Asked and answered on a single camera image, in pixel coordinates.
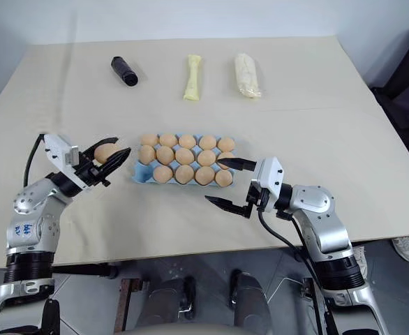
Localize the black chair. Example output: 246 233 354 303
369 22 409 182

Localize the blue egg carton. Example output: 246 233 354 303
131 133 237 188

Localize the white clear-wrapped package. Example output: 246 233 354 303
232 52 263 101

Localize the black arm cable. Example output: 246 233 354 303
256 204 335 335
22 133 49 187

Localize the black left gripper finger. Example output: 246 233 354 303
81 137 121 161
96 148 133 177

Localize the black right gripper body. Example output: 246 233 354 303
246 178 269 211

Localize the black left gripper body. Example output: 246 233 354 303
72 152 112 190

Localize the brown metal bracket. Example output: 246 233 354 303
114 277 147 333

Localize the white sneaker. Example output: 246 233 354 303
352 244 368 280
390 235 409 263

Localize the black cylindrical bottle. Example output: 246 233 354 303
110 56 139 87

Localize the brown egg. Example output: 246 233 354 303
140 133 160 147
198 135 217 151
217 151 235 170
178 135 198 150
155 146 175 165
94 144 120 165
159 133 179 149
137 144 156 164
174 165 195 185
214 170 234 187
174 147 195 166
194 166 216 186
217 137 236 152
196 149 216 168
153 165 174 183

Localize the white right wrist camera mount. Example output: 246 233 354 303
251 156 286 213

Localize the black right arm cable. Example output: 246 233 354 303
256 204 335 335

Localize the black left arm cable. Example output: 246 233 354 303
22 133 49 187

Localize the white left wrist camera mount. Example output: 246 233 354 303
43 133 91 191

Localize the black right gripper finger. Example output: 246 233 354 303
218 157 258 172
204 195 253 219

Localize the dark rounded shape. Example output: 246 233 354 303
228 269 272 335

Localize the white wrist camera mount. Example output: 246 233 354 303
251 156 286 213
43 133 91 191

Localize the yellow wrapped roll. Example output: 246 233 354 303
182 53 205 103

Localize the black bar under table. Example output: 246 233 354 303
52 262 120 281

